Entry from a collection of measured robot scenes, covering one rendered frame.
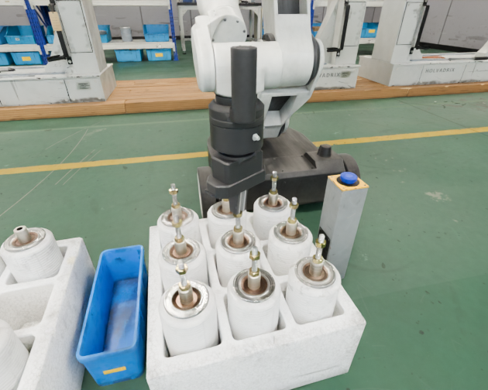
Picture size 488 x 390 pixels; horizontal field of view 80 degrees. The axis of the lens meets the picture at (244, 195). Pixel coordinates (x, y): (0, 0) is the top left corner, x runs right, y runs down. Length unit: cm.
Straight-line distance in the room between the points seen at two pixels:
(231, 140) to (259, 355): 36
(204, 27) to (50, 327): 57
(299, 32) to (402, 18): 221
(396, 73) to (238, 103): 272
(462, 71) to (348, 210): 289
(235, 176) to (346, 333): 36
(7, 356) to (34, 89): 220
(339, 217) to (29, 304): 72
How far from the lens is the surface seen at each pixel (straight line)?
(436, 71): 334
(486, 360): 92
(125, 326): 84
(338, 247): 82
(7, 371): 62
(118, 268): 91
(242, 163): 48
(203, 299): 52
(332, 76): 275
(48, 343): 65
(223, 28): 52
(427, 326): 91
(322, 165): 107
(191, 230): 68
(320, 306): 57
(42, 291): 77
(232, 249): 60
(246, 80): 40
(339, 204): 72
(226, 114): 44
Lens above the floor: 66
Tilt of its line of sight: 33 degrees down
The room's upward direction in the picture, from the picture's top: straight up
